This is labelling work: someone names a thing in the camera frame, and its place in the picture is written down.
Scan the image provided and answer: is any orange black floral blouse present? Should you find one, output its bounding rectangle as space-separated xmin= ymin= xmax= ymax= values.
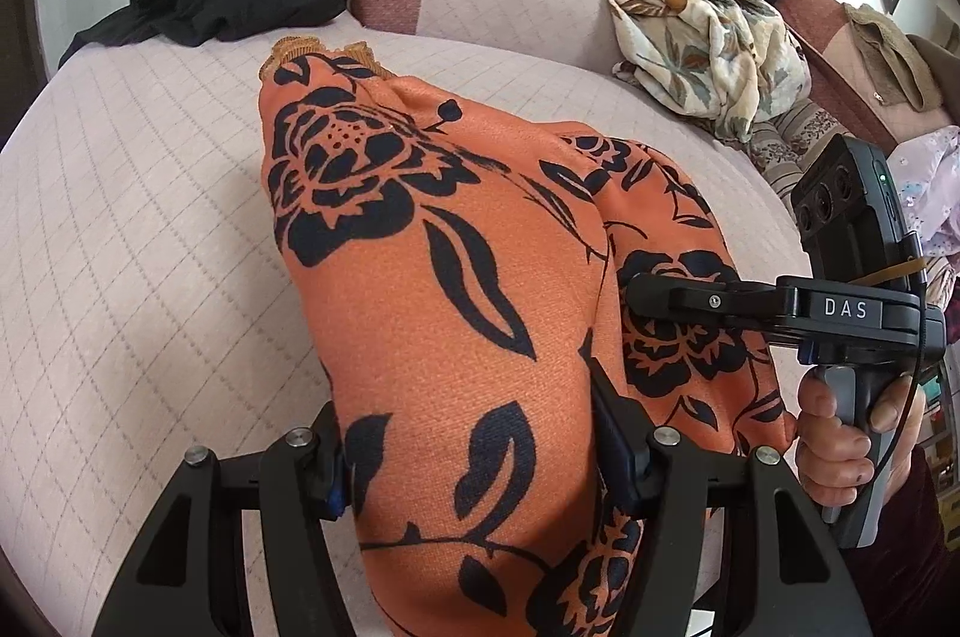
xmin=259 ymin=38 xmax=794 ymax=635

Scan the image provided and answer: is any person right hand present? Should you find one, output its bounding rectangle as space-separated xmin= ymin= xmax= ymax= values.
xmin=796 ymin=369 xmax=926 ymax=507

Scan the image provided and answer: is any lilac sequined fabric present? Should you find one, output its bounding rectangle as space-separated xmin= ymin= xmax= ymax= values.
xmin=883 ymin=125 xmax=960 ymax=309

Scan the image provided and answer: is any patterned beige cushion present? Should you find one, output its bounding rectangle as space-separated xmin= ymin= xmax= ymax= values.
xmin=742 ymin=100 xmax=851 ymax=218

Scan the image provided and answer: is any cream floral blanket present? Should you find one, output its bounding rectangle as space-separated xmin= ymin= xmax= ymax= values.
xmin=607 ymin=0 xmax=812 ymax=143

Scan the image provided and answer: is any black garment pile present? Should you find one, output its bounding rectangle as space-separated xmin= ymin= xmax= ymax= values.
xmin=64 ymin=0 xmax=347 ymax=59

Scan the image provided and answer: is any black cable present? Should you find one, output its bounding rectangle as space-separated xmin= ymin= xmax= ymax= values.
xmin=877 ymin=230 xmax=932 ymax=481

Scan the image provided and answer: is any black camera box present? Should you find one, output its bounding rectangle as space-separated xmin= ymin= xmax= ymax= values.
xmin=791 ymin=135 xmax=923 ymax=293

